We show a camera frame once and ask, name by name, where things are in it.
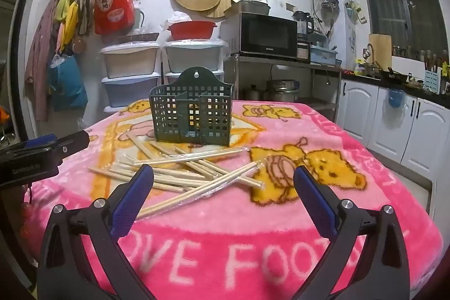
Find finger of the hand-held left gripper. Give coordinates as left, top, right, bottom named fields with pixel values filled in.
left=45, top=130, right=91, bottom=163
left=0, top=134, right=57, bottom=155

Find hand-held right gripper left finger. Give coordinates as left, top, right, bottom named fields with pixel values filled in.
left=38, top=164, right=157, bottom=300

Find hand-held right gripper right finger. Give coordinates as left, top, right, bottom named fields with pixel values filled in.
left=292, top=164, right=411, bottom=300

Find pile of chopsticks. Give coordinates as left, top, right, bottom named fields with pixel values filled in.
left=88, top=135, right=265, bottom=220

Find green plastic utensil holder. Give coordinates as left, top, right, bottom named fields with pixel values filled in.
left=149, top=67, right=234, bottom=147

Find pink hanging garment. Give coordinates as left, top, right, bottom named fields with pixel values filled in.
left=24, top=0, right=59, bottom=122

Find plastic storage drawer unit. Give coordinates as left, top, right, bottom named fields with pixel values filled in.
left=99, top=41, right=162, bottom=117
left=163, top=39, right=226, bottom=90

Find pink printed blanket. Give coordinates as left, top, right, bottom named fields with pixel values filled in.
left=24, top=100, right=444, bottom=300

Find white kitchen cabinets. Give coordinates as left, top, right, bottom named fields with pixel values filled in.
left=334, top=78, right=450, bottom=179

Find steel pot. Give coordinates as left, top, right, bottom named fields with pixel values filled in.
left=266, top=79, right=299, bottom=103

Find yellow hanging bags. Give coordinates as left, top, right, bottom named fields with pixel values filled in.
left=54, top=0, right=80, bottom=52

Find small blue hanging bag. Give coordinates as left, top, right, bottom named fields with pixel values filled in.
left=387, top=89, right=406, bottom=108

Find steel kitchen shelf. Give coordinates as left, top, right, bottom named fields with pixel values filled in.
left=225, top=54, right=342, bottom=122

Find black wok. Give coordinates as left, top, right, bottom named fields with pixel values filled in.
left=381, top=67, right=410, bottom=84

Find kitchen faucet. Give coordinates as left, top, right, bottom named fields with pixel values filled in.
left=363, top=43, right=375, bottom=67

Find red plastic basin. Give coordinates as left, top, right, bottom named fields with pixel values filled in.
left=168, top=21, right=221, bottom=40

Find wooden cutting board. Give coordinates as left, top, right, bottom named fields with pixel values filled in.
left=368, top=34, right=393, bottom=67

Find blue knife block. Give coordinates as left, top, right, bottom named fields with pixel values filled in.
left=423, top=69, right=442, bottom=95

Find black microwave oven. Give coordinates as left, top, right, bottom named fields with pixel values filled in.
left=221, top=12, right=299, bottom=61

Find blender jug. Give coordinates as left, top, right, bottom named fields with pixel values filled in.
left=292, top=10, right=315, bottom=40

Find row of spice bottles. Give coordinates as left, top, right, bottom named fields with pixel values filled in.
left=392, top=45, right=450, bottom=64

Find hanging steel colander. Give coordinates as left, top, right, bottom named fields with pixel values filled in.
left=321, top=0, right=340, bottom=21

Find metal tray on microwave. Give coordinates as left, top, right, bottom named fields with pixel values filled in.
left=228, top=0, right=271, bottom=17

